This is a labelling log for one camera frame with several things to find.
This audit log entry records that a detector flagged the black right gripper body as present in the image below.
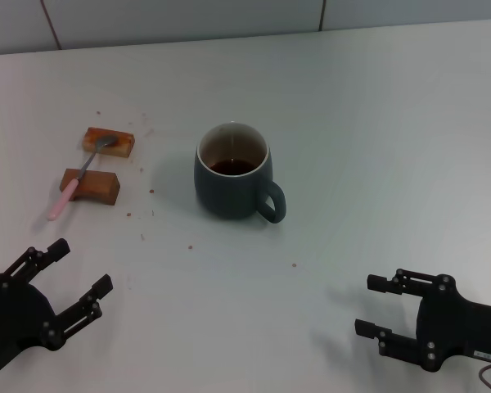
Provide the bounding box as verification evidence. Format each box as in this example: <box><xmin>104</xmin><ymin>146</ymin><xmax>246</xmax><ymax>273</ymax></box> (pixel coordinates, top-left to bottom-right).
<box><xmin>416</xmin><ymin>286</ymin><xmax>491</xmax><ymax>373</ymax></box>

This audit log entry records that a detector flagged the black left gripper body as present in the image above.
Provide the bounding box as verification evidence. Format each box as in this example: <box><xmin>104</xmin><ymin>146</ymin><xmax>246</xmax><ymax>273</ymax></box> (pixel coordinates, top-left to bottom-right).
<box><xmin>0</xmin><ymin>282</ymin><xmax>65</xmax><ymax>382</ymax></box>

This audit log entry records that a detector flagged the pink handled metal spoon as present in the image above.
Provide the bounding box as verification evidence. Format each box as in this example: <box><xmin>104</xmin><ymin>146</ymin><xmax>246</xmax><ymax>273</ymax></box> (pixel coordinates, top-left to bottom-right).
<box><xmin>47</xmin><ymin>135</ymin><xmax>118</xmax><ymax>222</ymax></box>

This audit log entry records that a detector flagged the dark grey ceramic mug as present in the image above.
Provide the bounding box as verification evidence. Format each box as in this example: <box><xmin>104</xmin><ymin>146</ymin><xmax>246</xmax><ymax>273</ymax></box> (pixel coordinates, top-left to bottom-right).
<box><xmin>194</xmin><ymin>121</ymin><xmax>287</xmax><ymax>224</ymax></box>

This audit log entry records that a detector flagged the dark brown notched wooden block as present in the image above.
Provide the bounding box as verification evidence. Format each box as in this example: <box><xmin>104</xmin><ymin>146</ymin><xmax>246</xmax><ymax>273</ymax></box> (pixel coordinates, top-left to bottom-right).
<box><xmin>59</xmin><ymin>168</ymin><xmax>120</xmax><ymax>207</ymax></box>

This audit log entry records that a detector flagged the light stained wooden block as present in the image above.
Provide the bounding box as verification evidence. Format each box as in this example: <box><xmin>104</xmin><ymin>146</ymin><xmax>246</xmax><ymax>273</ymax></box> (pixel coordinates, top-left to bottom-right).
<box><xmin>81</xmin><ymin>127</ymin><xmax>136</xmax><ymax>160</ymax></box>

